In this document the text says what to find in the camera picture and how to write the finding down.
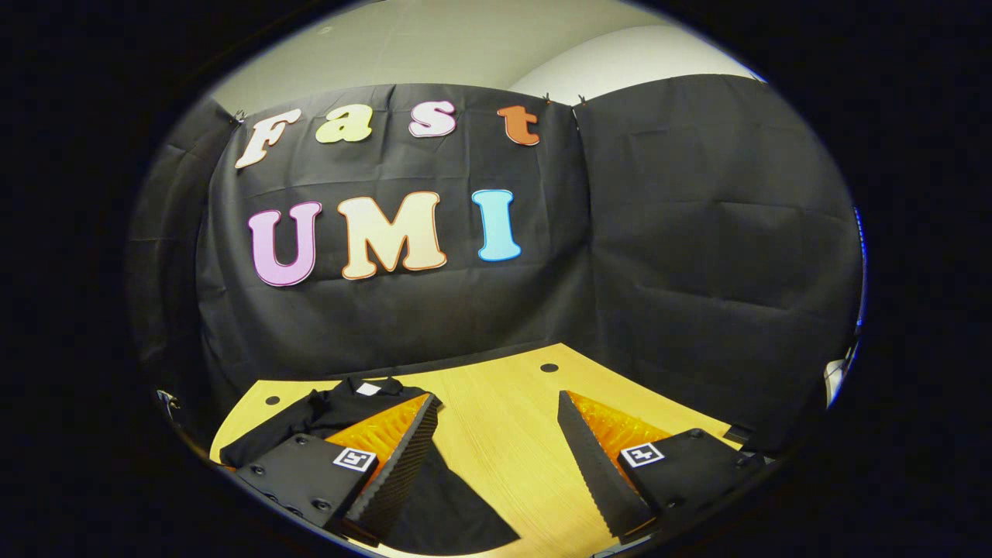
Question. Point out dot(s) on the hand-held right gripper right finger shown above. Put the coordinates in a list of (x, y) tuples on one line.
[(593, 473)]

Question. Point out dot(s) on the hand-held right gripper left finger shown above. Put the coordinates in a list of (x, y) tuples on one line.
[(407, 465)]

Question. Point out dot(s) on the white object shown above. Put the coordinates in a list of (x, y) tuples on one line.
[(838, 380)]

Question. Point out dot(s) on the black backdrop cloth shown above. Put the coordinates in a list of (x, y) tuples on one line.
[(697, 232)]

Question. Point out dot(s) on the black buttoned coat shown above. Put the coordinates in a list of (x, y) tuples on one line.
[(325, 411)]

